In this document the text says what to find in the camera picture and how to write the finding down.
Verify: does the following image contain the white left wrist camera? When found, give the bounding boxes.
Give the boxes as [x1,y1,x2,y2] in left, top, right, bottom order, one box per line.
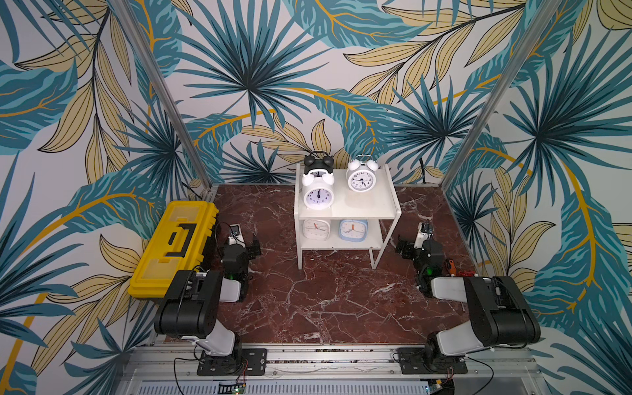
[228,224,246,247]

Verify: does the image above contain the white square alarm clock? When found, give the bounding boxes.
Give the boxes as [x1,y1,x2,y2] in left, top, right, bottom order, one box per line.
[302,219,331,241]

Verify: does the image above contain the aluminium corner post right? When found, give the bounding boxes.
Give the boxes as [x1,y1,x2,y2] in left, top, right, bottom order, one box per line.
[440,0,562,192]

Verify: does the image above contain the aluminium corner post left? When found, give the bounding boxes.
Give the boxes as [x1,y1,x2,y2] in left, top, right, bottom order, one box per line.
[110,0,213,191]

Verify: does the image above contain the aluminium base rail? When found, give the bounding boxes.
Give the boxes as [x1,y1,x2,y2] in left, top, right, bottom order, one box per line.
[114,343,550,394]

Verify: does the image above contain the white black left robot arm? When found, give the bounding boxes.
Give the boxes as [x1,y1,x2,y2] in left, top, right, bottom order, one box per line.
[154,237,261,359]

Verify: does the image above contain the aluminium corner post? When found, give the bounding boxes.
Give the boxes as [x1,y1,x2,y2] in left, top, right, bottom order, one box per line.
[440,0,562,192]
[110,0,213,191]

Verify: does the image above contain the white two-tier shelf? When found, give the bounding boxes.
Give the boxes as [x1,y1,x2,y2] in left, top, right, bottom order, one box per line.
[294,164,402,269]

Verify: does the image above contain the black twin-bell alarm clock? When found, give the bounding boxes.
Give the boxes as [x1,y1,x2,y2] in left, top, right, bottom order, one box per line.
[303,151,335,174]

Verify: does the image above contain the white twin-bell alarm clock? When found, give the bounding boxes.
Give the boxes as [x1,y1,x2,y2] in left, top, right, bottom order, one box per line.
[301,170,335,210]

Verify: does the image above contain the yellow black toolbox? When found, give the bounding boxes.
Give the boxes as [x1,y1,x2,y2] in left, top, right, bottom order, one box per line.
[128,201,219,300]

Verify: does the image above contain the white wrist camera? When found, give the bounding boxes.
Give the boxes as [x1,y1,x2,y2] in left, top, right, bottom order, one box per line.
[414,221,434,249]
[228,224,246,247]

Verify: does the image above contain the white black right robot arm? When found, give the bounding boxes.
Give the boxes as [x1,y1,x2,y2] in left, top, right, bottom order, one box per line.
[396,238,541,364]

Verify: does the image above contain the red handled pliers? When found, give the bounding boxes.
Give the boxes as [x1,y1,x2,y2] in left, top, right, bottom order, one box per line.
[455,271,479,277]

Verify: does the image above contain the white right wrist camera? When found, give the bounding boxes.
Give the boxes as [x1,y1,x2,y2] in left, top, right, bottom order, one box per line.
[414,221,434,249]

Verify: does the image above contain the light blue square clock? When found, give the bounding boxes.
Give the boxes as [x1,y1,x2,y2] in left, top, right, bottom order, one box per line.
[339,219,368,243]

